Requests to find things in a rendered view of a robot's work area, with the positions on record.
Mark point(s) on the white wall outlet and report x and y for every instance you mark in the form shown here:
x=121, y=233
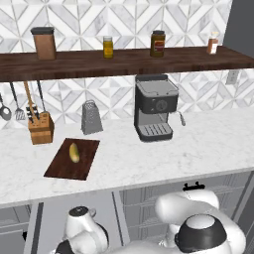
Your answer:
x=232, y=77

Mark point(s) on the hanging black ladle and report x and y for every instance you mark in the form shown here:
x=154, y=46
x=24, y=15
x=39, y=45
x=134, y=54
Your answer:
x=5, y=113

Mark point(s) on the grey metal box grater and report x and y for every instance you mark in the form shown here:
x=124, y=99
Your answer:
x=91, y=120

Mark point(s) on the hanging wooden spoon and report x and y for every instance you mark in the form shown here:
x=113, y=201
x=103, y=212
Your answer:
x=28, y=94

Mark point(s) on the brown canister with black lid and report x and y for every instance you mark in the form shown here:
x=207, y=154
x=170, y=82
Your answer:
x=44, y=44

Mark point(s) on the small yellow jar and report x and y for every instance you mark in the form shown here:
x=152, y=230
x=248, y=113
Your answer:
x=108, y=48

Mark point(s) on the grey drawer front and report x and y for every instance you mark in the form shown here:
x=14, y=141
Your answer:
x=145, y=205

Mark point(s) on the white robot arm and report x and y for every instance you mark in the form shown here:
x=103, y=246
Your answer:
x=201, y=211

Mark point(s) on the brown jar with red label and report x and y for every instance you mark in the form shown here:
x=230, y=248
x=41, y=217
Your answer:
x=157, y=44

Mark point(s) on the wooden knife block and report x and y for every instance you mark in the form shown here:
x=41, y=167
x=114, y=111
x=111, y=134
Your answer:
x=42, y=130

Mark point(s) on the small orange spice shaker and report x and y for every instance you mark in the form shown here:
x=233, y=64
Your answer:
x=212, y=44

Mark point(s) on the grey cupboard door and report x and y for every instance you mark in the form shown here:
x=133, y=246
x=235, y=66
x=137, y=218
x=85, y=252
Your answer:
x=13, y=228

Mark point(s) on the plain grey cabinet panel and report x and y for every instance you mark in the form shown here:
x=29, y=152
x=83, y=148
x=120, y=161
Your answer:
x=53, y=215

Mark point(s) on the hanging black utensil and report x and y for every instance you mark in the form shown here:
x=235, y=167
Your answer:
x=41, y=96

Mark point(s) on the dark wooden wall shelf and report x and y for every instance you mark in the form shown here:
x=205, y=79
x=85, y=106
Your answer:
x=125, y=63

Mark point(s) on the dark grey coffee machine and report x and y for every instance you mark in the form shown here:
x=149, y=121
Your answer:
x=155, y=102

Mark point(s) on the hanging slotted spatula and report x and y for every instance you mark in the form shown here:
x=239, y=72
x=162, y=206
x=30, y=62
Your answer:
x=20, y=114

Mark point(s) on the dark wooden cutting board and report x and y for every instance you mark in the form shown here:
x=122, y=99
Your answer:
x=74, y=165

